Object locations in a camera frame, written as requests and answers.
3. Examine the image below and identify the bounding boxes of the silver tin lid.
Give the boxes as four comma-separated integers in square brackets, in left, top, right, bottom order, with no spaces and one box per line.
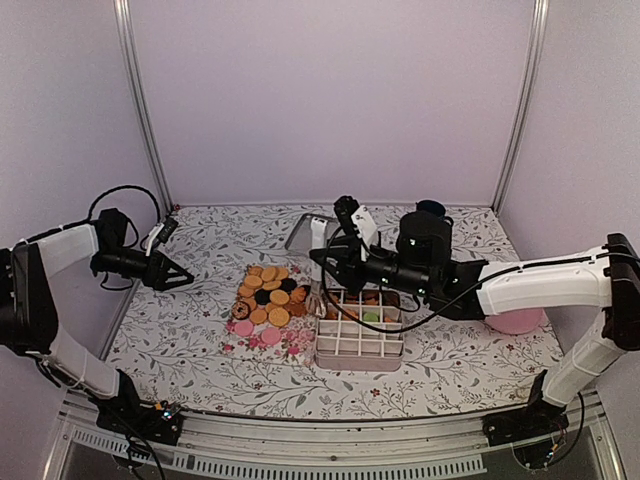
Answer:
[284,213,332,255]

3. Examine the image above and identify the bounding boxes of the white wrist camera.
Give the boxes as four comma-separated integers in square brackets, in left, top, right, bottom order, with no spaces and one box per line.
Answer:
[140,216,178,256]
[334,195,378,261]

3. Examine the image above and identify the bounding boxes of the right aluminium frame post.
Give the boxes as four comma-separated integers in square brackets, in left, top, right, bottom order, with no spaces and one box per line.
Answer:
[491,0,550,217]

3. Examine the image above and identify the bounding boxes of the silver white tongs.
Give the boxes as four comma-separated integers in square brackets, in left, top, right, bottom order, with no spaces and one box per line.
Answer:
[305,217,328,318]

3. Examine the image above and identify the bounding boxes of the pink sandwich cookie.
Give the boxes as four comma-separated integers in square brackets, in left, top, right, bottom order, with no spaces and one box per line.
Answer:
[234,320,255,337]
[260,327,282,346]

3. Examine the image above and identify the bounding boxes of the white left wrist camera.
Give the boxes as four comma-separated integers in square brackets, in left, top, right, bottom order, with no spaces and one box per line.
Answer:
[140,216,178,256]

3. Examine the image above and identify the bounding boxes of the front aluminium rail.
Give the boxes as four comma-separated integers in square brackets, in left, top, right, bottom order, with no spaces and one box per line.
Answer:
[43,391,626,479]

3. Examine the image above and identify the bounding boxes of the aluminium frame post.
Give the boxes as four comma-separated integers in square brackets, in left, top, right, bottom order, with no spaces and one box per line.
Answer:
[113,0,173,211]
[491,0,550,217]

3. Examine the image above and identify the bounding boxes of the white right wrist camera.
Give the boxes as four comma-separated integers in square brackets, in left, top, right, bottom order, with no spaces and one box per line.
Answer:
[334,195,378,261]

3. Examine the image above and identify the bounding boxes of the dark blue mug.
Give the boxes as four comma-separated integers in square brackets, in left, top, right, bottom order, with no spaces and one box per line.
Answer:
[416,199,453,224]

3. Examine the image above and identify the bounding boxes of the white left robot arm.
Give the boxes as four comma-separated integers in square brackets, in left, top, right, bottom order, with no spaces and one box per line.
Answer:
[1,208,194,434]

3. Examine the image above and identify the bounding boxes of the pink plate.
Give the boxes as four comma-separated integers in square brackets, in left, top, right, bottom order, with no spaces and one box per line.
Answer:
[485,308,544,335]

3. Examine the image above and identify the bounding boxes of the pink divided cookie tin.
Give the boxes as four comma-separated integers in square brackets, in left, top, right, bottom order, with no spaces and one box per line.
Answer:
[315,289,405,372]

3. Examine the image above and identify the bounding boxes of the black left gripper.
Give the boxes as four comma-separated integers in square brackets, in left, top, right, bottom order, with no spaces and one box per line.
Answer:
[95,244,194,290]

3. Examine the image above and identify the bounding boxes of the left aluminium frame post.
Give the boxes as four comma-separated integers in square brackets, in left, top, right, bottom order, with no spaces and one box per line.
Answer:
[113,0,173,211]

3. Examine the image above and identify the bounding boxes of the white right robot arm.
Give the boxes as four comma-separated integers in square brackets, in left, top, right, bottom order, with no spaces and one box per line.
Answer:
[309,207,639,436]

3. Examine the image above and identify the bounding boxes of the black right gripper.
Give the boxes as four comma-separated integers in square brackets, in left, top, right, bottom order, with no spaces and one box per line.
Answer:
[310,235,433,299]

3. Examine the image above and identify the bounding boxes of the floral rectangular tray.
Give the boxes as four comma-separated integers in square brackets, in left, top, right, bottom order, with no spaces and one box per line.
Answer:
[219,265,317,365]

